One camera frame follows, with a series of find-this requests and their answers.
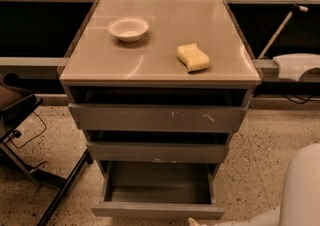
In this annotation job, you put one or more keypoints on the grey bottom drawer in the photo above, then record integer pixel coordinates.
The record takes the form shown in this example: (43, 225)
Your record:
(158, 190)

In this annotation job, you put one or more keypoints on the grey drawer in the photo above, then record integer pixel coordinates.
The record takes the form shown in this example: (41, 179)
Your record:
(158, 190)
(159, 109)
(166, 147)

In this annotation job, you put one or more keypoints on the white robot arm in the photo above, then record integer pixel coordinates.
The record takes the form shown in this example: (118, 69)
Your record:
(300, 202)

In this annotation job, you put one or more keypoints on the grey middle drawer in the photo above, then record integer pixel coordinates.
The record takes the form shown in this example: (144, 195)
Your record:
(166, 147)

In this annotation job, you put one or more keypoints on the grey drawer cabinet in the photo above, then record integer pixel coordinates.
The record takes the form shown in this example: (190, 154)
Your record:
(101, 60)

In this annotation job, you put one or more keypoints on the grey top drawer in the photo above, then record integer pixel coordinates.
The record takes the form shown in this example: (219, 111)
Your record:
(159, 109)

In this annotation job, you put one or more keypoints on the yellow sponge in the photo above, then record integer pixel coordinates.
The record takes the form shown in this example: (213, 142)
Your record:
(193, 58)

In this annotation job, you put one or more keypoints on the white bowl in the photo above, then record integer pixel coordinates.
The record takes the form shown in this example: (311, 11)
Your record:
(128, 29)

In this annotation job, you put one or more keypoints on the black chair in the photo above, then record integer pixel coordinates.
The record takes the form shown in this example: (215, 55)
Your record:
(37, 172)

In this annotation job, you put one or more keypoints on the white stick with black tip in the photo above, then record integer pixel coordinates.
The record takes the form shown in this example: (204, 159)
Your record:
(295, 8)

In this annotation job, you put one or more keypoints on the white curved base plate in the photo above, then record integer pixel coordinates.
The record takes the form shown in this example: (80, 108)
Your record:
(294, 66)

